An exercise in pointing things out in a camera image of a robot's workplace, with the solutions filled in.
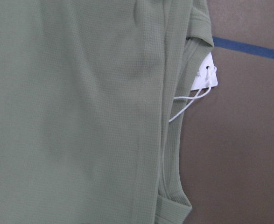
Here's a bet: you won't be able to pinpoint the white hang loop tag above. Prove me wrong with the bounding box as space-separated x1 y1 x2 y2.
169 53 218 123

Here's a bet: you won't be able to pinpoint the blue tape grid lines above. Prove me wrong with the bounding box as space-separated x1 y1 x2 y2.
213 36 274 59

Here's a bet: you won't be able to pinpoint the sage green long-sleeve shirt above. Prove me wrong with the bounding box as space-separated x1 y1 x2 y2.
0 0 214 224

